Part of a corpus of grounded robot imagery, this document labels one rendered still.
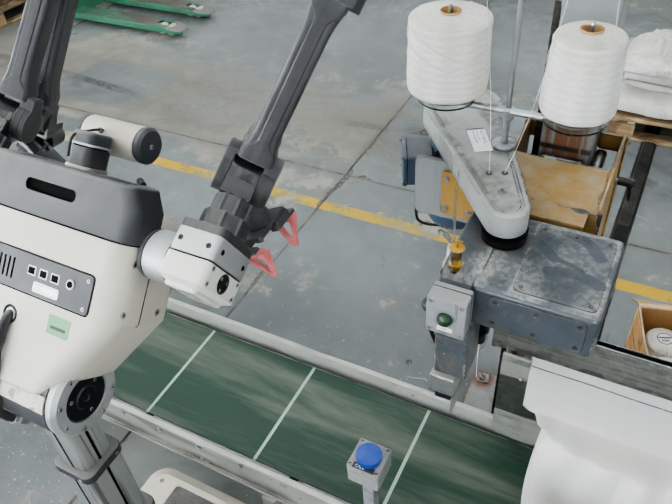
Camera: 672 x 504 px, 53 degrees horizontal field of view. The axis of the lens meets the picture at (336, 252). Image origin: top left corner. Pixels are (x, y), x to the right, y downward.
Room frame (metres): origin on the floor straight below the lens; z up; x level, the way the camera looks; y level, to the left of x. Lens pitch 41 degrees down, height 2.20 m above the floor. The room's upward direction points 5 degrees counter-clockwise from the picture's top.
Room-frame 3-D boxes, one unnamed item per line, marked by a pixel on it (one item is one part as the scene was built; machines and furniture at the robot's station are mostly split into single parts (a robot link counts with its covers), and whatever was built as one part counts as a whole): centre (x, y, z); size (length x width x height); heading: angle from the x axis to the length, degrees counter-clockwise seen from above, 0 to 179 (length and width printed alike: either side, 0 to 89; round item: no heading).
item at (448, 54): (1.25, -0.25, 1.61); 0.17 x 0.17 x 0.17
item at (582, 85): (1.12, -0.48, 1.61); 0.15 x 0.14 x 0.17; 60
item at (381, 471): (0.83, -0.04, 0.81); 0.08 x 0.08 x 0.06; 60
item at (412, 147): (1.39, -0.22, 1.25); 0.10 x 0.08 x 0.12; 175
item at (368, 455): (0.83, -0.04, 0.84); 0.06 x 0.06 x 0.02
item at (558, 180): (1.23, -0.51, 1.18); 0.34 x 0.25 x 0.31; 150
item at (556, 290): (0.92, -0.37, 1.21); 0.30 x 0.25 x 0.30; 60
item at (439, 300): (0.85, -0.20, 1.28); 0.08 x 0.05 x 0.09; 60
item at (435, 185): (1.27, -0.34, 1.23); 0.28 x 0.07 x 0.16; 60
